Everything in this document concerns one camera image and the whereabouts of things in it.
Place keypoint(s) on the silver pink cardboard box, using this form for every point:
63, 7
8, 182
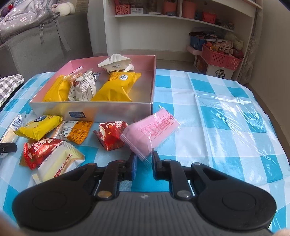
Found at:
137, 107

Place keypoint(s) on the pink snack bag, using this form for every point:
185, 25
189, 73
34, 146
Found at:
149, 133

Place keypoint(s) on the grey checkered cushion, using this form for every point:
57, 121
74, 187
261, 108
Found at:
8, 85

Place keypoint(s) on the small pink perforated basket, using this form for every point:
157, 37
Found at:
122, 9

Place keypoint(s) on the orange-yellow snack pack left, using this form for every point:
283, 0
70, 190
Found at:
59, 91

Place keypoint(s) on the orange white snack packet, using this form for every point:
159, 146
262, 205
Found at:
73, 131

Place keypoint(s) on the small red basket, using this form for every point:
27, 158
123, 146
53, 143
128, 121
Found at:
209, 17

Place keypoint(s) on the cream wafer pack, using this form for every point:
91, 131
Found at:
63, 159

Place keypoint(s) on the pink plastic basket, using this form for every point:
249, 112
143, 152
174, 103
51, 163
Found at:
220, 60

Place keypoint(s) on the yellow biscuit pack blue label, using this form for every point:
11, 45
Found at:
38, 128

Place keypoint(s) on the grey sofa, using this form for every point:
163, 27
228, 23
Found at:
46, 48

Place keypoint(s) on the white plush toy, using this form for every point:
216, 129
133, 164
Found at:
63, 9

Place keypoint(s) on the white bookshelf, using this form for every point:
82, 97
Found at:
168, 36

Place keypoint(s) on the orange-yellow snack pack right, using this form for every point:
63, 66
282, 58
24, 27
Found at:
117, 87

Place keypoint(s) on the orange-yellow snack pack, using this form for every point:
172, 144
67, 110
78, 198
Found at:
117, 87
59, 91

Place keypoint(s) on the orange pen holder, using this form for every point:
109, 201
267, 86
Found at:
170, 8

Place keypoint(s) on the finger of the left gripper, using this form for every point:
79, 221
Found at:
8, 148

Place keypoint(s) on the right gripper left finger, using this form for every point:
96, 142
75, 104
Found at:
108, 178

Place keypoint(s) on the clear wrapped biscuit pack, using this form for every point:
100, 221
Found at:
9, 136

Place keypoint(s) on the silver lilac backpack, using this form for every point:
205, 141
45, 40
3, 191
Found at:
20, 16

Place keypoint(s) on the red candy pack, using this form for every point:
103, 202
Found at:
34, 153
108, 134

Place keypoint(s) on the white red nut packet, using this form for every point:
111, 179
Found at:
83, 87

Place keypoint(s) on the blue storage bin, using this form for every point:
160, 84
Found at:
197, 42

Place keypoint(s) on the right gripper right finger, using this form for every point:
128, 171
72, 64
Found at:
175, 174

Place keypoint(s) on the white storage box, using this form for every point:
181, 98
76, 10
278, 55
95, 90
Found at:
204, 68

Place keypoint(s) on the blue white checkered tablecloth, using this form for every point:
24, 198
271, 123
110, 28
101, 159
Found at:
222, 126

